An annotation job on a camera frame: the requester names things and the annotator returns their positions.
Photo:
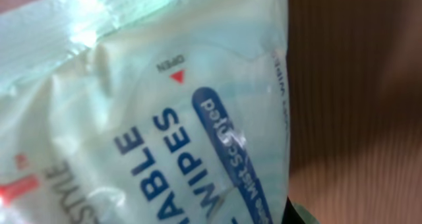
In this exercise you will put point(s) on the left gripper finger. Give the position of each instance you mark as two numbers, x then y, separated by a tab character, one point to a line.
291	216

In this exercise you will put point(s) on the teal wet wipes pack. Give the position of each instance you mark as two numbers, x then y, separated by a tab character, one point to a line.
144	111

